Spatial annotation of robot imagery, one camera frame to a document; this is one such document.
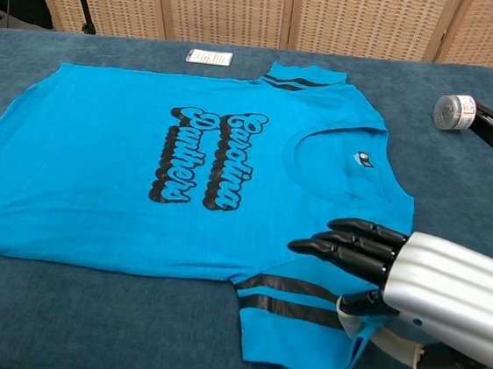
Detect white card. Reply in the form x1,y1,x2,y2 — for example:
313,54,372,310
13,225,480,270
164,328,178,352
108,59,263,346
184,47,235,67

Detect blue carpet table cover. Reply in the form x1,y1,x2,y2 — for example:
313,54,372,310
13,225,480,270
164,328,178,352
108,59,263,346
0,13,493,369

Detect small clear jar white label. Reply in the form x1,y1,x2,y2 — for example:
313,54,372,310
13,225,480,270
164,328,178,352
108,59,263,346
432,92,478,133

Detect wicker folding screen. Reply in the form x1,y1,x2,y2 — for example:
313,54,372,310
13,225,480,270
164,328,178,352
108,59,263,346
18,0,493,77

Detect blue Carolina Panthers T-shirt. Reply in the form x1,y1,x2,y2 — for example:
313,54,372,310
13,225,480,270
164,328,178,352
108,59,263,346
0,32,431,369

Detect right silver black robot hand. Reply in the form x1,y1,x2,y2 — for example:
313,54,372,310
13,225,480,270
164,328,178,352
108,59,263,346
275,210,493,369

